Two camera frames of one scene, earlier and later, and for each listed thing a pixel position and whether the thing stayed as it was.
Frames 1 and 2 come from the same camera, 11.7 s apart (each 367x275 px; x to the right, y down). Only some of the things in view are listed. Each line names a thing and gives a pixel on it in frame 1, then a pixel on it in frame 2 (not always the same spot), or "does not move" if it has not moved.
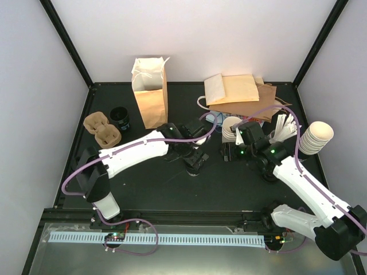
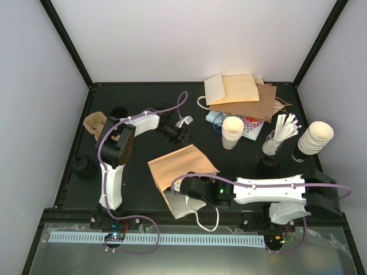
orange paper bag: [149, 87] to [167, 168]
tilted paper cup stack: [315, 138] does not move
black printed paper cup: [119, 117] does not move
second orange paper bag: [229, 89] does not move
